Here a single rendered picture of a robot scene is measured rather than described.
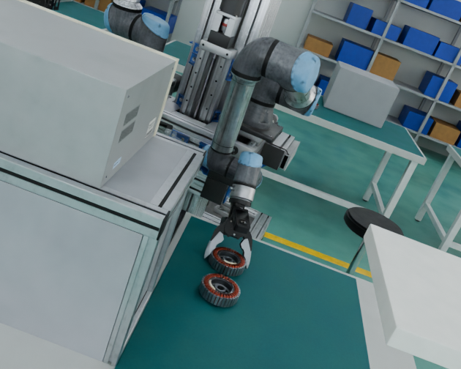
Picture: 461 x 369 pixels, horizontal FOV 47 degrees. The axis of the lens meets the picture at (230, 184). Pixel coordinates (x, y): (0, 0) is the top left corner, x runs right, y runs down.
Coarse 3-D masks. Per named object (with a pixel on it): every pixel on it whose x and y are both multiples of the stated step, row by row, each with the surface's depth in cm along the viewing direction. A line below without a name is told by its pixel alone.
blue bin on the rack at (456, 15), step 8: (432, 0) 679; (440, 0) 677; (448, 0) 676; (456, 0) 675; (432, 8) 682; (440, 8) 681; (448, 8) 679; (456, 8) 678; (448, 16) 683; (456, 16) 681
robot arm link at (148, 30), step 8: (136, 16) 207; (144, 16) 204; (152, 16) 208; (136, 24) 206; (144, 24) 204; (152, 24) 203; (160, 24) 204; (128, 32) 208; (136, 32) 206; (144, 32) 205; (152, 32) 204; (160, 32) 205; (168, 32) 209; (136, 40) 208; (144, 40) 206; (152, 40) 205; (160, 40) 207; (152, 48) 207; (160, 48) 209
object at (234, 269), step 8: (216, 248) 163; (224, 248) 164; (216, 256) 159; (224, 256) 162; (232, 256) 164; (240, 256) 163; (216, 264) 158; (224, 264) 157; (232, 264) 157; (240, 264) 159; (224, 272) 157; (232, 272) 157; (240, 272) 159
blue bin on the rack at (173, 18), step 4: (144, 8) 732; (148, 8) 741; (152, 8) 755; (156, 8) 767; (148, 12) 733; (152, 12) 732; (156, 12) 731; (160, 12) 744; (164, 12) 756; (160, 16) 732; (164, 16) 731; (172, 16) 750; (176, 16) 766; (172, 20) 749; (168, 24) 736; (172, 24) 757; (172, 28) 766; (172, 32) 776
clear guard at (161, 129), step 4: (160, 128) 158; (164, 128) 159; (160, 132) 155; (164, 132) 156; (168, 132) 157; (172, 132) 158; (176, 132) 159; (172, 136) 155; (176, 136) 156; (180, 136) 157; (184, 136) 158; (188, 136) 160; (180, 140) 154; (184, 140) 156; (188, 140) 161
